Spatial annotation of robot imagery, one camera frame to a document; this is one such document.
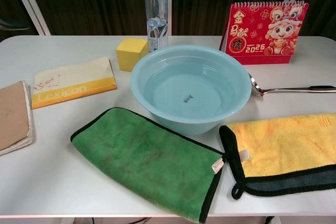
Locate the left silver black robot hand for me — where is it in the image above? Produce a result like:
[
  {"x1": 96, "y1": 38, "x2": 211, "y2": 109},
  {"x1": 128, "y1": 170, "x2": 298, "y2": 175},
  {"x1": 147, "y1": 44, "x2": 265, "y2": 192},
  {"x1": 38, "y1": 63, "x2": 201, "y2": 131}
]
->
[{"x1": 0, "y1": 18, "x2": 30, "y2": 30}]

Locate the steel ladle with black handle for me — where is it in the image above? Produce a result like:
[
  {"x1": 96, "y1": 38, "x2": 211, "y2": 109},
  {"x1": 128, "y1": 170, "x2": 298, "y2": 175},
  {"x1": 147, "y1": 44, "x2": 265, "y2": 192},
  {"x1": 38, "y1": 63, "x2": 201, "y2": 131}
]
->
[{"x1": 248, "y1": 73, "x2": 336, "y2": 98}]

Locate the clear plastic water bottle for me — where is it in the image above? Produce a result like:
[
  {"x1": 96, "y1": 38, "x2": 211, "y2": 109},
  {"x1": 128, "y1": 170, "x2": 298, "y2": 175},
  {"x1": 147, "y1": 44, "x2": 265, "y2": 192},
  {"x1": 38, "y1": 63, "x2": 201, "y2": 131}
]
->
[{"x1": 143, "y1": 0, "x2": 169, "y2": 53}]

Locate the light blue plastic basin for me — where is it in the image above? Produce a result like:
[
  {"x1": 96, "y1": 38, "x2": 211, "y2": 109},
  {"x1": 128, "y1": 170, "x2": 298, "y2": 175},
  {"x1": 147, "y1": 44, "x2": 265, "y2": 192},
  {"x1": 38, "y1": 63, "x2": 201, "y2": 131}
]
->
[{"x1": 130, "y1": 45, "x2": 252, "y2": 136}]

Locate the cream yellow Lexicon book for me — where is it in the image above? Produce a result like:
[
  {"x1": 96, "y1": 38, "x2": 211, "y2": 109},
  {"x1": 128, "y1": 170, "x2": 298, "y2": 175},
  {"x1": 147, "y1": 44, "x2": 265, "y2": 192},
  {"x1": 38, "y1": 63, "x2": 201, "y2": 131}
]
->
[{"x1": 31, "y1": 56, "x2": 118, "y2": 110}]

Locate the brown spiral notebook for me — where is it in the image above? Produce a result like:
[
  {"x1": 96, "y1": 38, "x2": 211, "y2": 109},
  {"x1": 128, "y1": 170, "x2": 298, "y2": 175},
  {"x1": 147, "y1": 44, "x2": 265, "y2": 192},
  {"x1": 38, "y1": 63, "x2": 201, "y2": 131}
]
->
[{"x1": 0, "y1": 81, "x2": 35, "y2": 156}]

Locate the yellow cube block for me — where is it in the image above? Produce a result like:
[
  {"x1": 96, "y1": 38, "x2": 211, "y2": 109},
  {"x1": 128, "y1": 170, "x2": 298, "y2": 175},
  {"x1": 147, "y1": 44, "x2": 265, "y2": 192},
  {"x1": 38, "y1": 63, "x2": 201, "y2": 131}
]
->
[{"x1": 115, "y1": 37, "x2": 149, "y2": 72}]

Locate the green microfibre cloth black trim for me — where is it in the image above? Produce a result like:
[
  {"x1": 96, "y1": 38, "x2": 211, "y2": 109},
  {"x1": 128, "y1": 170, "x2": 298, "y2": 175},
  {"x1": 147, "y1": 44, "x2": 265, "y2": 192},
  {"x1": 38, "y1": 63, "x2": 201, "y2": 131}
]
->
[{"x1": 70, "y1": 107, "x2": 226, "y2": 223}]

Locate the red 2026 desk calendar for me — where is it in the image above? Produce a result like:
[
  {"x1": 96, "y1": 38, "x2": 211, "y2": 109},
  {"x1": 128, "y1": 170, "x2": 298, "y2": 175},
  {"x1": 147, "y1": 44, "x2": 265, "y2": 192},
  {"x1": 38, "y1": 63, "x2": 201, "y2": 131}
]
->
[{"x1": 219, "y1": 1, "x2": 309, "y2": 65}]

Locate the yellow microfibre cloth black trim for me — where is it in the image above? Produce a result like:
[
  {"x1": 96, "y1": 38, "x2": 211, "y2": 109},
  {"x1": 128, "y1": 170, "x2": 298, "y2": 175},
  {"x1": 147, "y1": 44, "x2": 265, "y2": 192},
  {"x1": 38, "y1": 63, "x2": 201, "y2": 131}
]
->
[{"x1": 219, "y1": 113, "x2": 336, "y2": 200}]

